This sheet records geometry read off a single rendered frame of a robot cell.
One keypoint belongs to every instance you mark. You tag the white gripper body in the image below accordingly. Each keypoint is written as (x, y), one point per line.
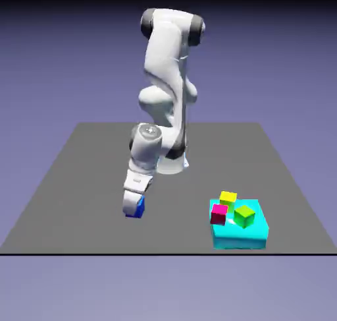
(130, 201)

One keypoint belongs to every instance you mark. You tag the small blue cube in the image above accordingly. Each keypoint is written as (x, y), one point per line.
(139, 209)

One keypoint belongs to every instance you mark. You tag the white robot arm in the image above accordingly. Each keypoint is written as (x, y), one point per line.
(163, 70)

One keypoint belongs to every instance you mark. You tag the small magenta cube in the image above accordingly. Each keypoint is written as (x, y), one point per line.
(218, 213)

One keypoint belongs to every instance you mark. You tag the small yellow cube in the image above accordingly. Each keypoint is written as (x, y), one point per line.
(228, 197)

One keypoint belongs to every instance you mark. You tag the small green cube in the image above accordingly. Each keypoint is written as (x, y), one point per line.
(244, 216)

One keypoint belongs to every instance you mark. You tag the large cyan box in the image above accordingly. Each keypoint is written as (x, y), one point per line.
(241, 235)

